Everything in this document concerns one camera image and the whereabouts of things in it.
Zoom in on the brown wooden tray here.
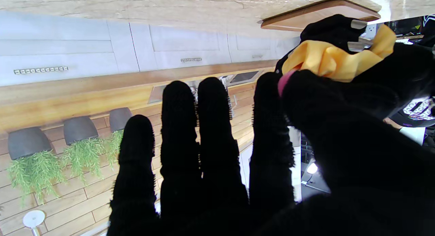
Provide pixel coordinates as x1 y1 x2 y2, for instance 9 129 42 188
261 0 381 32

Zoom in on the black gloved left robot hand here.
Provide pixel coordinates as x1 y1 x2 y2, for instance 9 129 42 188
275 14 435 121

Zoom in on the yellow microfibre cloth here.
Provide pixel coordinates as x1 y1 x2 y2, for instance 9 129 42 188
281 24 397 83

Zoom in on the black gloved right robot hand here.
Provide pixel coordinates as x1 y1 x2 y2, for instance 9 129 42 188
107 69 435 236

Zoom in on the pink rubber band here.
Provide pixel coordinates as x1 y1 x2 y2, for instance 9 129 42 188
278 69 298 97

